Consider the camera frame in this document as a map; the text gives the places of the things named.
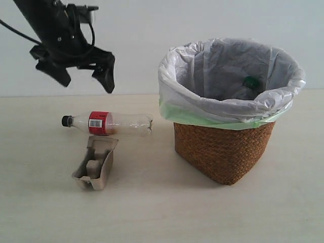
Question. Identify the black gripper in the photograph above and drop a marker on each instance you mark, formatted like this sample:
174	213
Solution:
64	46

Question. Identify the red label clear bottle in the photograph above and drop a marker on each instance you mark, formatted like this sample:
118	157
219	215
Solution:
105	123

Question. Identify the grey cardboard pulp tray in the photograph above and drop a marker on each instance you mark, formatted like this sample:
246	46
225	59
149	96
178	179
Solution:
93	171

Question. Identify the green label water bottle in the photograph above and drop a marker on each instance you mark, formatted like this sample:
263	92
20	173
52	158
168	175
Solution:
248	90

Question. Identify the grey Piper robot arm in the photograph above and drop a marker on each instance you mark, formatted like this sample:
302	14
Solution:
45	11

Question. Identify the white plastic trash bag liner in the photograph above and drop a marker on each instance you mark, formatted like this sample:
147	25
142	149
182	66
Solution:
196	79

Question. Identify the brown woven wicker basket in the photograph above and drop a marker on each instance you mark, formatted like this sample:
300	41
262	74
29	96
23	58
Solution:
224	156

